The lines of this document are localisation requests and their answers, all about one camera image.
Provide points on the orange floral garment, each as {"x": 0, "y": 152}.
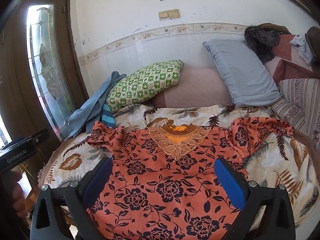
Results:
{"x": 160, "y": 180}

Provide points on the beige wall switch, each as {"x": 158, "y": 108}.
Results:
{"x": 173, "y": 13}
{"x": 163, "y": 15}

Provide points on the blue-grey pillow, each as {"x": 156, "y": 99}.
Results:
{"x": 242, "y": 75}

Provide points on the leaf printed blanket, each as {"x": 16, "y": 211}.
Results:
{"x": 75, "y": 160}

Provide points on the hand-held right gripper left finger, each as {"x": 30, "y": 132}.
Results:
{"x": 100, "y": 180}

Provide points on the fur-trimmed dark jacket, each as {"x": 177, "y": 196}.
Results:
{"x": 260, "y": 42}

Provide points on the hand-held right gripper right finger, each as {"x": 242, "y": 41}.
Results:
{"x": 230, "y": 182}

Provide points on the pink quilted cushion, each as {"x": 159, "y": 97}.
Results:
{"x": 195, "y": 90}

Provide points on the wooden door with stained glass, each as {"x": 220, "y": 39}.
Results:
{"x": 47, "y": 67}

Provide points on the maroon patchwork quilt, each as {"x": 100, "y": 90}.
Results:
{"x": 290, "y": 70}

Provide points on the blue-grey cloth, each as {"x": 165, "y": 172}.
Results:
{"x": 90, "y": 110}

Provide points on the blue striped cloth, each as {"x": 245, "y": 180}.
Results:
{"x": 107, "y": 117}

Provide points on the green checked pillow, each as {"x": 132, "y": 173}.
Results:
{"x": 145, "y": 85}

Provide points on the pale blue crumpled cloth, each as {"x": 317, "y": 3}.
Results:
{"x": 300, "y": 42}

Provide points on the person's left hand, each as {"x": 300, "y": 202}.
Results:
{"x": 18, "y": 195}

